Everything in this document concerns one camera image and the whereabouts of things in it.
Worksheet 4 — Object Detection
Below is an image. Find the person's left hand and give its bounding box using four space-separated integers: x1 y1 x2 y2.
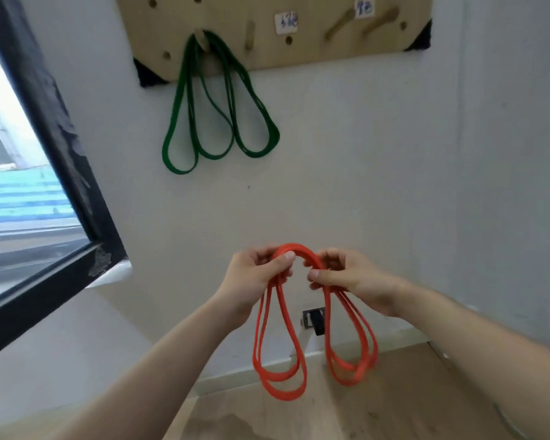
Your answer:
214 246 297 331

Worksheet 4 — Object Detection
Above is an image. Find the person's right hand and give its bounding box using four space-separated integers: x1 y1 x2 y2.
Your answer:
303 248 409 317

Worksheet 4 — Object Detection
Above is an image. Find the orange resistance band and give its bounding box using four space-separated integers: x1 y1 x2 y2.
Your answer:
252 243 380 402

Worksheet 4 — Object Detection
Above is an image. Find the person's right forearm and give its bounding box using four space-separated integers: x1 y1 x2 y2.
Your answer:
392 277 550 440

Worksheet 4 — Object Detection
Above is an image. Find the person's left forearm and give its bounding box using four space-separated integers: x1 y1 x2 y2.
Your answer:
46 295 250 440

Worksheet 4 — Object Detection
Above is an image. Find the white baseboard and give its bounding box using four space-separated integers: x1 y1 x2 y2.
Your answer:
190 326 434 398

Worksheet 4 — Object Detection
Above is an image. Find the green resistance band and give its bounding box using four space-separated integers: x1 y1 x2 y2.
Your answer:
162 30 281 175

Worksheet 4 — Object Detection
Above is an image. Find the white window sill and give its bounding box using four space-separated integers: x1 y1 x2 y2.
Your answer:
86 259 133 289

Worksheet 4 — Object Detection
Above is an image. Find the wooden pegboard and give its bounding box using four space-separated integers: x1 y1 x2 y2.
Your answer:
115 0 434 83

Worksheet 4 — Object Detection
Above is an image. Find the wall power socket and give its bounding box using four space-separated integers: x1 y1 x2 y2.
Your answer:
301 307 326 331

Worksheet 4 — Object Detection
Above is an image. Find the black corner bracket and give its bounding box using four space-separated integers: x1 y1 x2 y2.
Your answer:
403 19 433 53
133 57 169 88

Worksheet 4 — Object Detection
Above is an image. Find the black window frame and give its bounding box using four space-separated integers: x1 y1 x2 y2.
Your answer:
0 0 129 365

